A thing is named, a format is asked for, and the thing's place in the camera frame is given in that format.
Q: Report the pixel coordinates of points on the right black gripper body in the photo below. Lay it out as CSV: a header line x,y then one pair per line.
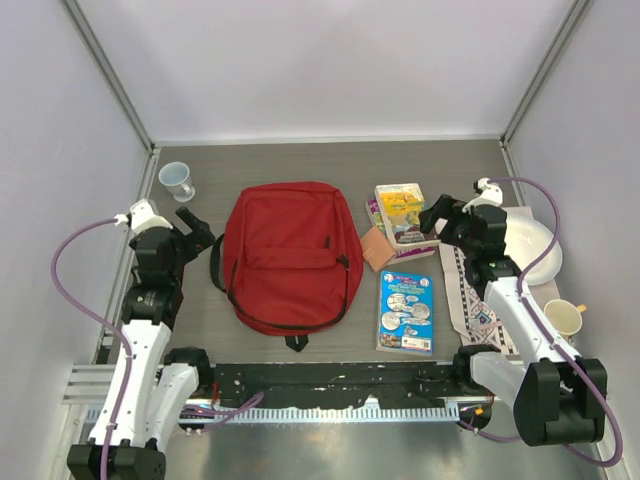
x,y
457,232

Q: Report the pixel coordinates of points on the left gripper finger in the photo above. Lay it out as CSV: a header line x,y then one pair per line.
x,y
188,218
202,236

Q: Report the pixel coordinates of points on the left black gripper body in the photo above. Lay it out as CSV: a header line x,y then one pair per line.
x,y
185,250

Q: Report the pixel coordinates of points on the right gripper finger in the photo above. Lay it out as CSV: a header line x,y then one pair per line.
x,y
455,205
429,217

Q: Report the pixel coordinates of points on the red backpack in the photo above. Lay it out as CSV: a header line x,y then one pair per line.
x,y
290,260

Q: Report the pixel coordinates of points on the blue comic book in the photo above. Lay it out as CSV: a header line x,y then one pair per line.
x,y
406,313

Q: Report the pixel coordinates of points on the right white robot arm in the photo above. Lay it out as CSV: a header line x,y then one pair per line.
x,y
556,396

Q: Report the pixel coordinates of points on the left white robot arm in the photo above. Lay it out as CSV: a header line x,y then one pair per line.
x,y
150,385

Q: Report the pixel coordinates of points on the yellow cover book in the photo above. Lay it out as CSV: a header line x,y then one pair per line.
x,y
400,206

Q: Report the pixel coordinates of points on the translucent plastic cup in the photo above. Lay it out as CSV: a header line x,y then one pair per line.
x,y
175,177

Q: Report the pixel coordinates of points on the white paper plate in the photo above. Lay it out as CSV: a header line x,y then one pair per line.
x,y
526,239

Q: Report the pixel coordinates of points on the purple cover book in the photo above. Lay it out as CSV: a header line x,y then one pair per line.
x,y
375,217

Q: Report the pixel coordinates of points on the tan leather wallet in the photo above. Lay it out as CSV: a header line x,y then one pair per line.
x,y
376,249

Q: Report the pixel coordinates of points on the patterned cloth placemat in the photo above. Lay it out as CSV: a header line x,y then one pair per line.
x,y
470,317

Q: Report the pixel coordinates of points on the cream yellow mug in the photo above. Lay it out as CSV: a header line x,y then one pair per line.
x,y
566,318

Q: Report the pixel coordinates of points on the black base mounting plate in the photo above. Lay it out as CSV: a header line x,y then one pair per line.
x,y
337,385

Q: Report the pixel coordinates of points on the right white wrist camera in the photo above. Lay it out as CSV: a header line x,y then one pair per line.
x,y
487,193

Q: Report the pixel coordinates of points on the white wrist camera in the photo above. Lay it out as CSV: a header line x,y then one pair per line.
x,y
487,193
142,216

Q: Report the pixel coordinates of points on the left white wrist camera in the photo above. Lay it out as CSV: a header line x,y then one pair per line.
x,y
142,216

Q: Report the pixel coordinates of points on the slotted cable duct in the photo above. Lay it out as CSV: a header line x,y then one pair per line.
x,y
370,412

